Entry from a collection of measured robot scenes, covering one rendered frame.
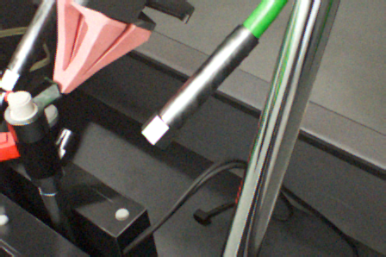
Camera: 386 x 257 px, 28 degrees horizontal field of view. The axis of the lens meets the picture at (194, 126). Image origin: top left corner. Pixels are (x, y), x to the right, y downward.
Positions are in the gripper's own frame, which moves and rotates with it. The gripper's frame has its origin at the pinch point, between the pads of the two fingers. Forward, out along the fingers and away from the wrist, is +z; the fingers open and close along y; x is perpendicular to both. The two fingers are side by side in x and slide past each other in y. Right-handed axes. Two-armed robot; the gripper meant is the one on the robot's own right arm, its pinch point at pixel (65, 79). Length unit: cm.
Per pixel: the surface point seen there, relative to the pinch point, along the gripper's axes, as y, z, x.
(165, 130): -0.6, -2.7, 10.5
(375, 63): -160, 3, -74
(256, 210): 22.4, -12.6, 33.9
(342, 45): -159, 4, -86
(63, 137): -2.1, 4.5, 0.6
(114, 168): -24.3, 15.2, -14.2
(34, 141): 1.7, 4.2, 2.3
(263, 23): -2.6, -11.6, 11.1
